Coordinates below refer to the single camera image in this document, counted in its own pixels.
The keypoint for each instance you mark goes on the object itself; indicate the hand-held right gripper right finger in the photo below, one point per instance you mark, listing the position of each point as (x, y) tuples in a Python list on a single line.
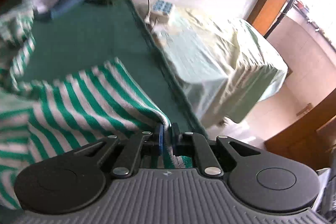
[(175, 134)]

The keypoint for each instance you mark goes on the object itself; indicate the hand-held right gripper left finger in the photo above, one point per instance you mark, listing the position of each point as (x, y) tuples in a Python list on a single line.
[(158, 138)]

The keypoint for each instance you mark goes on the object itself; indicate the green white striped shirt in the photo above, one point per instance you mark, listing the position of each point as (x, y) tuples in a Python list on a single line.
[(78, 108)]

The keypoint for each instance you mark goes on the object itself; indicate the pale green table sheet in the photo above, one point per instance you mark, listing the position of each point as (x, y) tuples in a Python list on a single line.
[(223, 61)]

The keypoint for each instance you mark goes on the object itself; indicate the wooden furniture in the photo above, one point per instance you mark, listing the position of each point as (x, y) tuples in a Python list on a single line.
[(302, 134)]

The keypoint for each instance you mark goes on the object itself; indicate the white power strip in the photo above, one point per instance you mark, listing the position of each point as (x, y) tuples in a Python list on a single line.
[(162, 7)]

